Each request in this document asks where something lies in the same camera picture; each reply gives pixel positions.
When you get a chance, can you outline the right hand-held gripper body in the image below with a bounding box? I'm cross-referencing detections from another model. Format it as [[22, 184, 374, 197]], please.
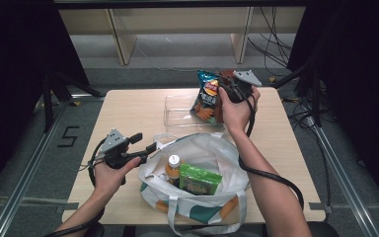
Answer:
[[225, 69, 264, 104]]

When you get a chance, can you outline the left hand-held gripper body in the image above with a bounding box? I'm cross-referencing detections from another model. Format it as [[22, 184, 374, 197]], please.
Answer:
[[103, 127, 139, 170]]

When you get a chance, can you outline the blue potato chip bag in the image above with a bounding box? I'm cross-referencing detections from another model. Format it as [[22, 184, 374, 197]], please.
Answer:
[[190, 69, 221, 124]]

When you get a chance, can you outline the clear plastic container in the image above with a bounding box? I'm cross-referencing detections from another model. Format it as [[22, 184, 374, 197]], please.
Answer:
[[163, 94, 226, 128]]

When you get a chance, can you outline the green snack packet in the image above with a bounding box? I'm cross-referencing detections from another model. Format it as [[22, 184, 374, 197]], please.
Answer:
[[178, 163, 223, 197]]

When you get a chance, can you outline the white canvas tote bag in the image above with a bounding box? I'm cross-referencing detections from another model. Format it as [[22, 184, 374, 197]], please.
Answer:
[[137, 131, 251, 235]]

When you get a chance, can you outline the person's right hand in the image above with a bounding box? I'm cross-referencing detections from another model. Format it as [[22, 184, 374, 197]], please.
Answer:
[[217, 87, 262, 132]]

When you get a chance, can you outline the person's left hand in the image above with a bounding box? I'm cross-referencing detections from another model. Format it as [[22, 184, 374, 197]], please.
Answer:
[[93, 157, 142, 198]]

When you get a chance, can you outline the orange juice bottle white cap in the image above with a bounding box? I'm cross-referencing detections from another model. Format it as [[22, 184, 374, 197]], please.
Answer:
[[165, 154, 183, 188]]

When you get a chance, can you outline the black metal stand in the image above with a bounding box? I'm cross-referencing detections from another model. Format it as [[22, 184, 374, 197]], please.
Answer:
[[270, 62, 324, 127], [42, 70, 105, 132]]

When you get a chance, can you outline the person's left leg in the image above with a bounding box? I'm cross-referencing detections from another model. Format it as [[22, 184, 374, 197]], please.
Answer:
[[85, 223, 106, 237]]

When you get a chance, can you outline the person's leg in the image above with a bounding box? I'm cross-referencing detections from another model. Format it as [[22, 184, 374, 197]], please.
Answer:
[[305, 220, 341, 237], [85, 223, 106, 237]]

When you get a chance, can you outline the light wooden desk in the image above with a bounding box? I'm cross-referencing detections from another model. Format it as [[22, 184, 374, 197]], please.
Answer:
[[58, 6, 307, 66]]

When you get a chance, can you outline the black curtain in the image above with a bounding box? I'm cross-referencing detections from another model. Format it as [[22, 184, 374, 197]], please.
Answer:
[[287, 0, 379, 208], [0, 0, 90, 201]]

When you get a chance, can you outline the person's right leg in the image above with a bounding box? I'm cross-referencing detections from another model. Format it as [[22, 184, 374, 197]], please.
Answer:
[[305, 220, 341, 237]]

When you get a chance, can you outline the left hand-held gripper black cable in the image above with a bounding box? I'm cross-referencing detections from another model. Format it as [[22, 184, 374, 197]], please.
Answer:
[[45, 137, 110, 237]]

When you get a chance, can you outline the hand-held gripper black cable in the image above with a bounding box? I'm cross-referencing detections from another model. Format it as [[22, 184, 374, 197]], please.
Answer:
[[238, 95, 305, 211], [45, 137, 110, 237]]

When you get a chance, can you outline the bundle of black floor cables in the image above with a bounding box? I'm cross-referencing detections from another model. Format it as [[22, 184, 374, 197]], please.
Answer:
[[246, 6, 294, 77]]

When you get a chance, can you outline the thin white floor cable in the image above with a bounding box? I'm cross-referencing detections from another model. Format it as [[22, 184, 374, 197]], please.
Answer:
[[134, 42, 198, 73]]

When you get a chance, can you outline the right hand-held gripper black cable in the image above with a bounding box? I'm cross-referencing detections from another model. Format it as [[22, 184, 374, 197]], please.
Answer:
[[238, 95, 305, 211]]

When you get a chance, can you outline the aluminium floor rail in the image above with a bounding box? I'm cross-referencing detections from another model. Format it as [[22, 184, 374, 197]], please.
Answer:
[[315, 126, 379, 237], [0, 95, 90, 237]]

